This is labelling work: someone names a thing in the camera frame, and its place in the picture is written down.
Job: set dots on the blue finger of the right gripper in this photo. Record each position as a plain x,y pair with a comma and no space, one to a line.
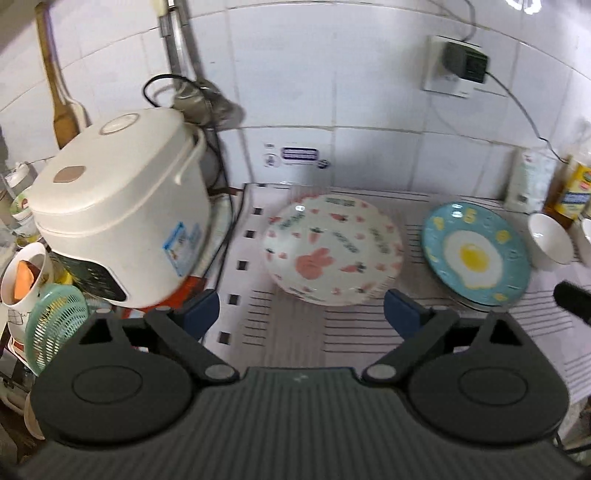
573,299

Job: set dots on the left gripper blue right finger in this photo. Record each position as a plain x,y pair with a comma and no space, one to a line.
404,314

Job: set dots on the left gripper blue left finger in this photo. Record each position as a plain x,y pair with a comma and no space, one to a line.
199,313

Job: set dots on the white bowl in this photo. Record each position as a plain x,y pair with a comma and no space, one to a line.
583,240
550,247

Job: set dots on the blue fried egg plate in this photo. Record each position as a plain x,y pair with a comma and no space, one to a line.
476,253

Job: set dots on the pink rabbit pattern plate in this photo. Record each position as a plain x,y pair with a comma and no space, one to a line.
333,250

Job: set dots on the striped table mat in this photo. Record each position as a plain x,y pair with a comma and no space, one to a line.
260,325

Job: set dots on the cooking wine bottle yellow label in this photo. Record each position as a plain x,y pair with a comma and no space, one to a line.
570,190

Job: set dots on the white rice cooker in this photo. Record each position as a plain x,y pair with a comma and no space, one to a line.
124,206

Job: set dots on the white salt bag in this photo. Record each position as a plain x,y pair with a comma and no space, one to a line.
530,180

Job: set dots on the green plastic strainer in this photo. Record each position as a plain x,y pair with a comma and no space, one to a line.
60,311

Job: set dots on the white utensil cup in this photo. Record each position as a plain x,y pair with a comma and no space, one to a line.
24,278

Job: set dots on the wooden spatula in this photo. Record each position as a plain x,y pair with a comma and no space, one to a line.
69,116

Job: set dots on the black power adapter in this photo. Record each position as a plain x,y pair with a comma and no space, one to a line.
465,62

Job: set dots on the small wall label sticker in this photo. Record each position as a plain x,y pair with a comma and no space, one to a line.
291,155

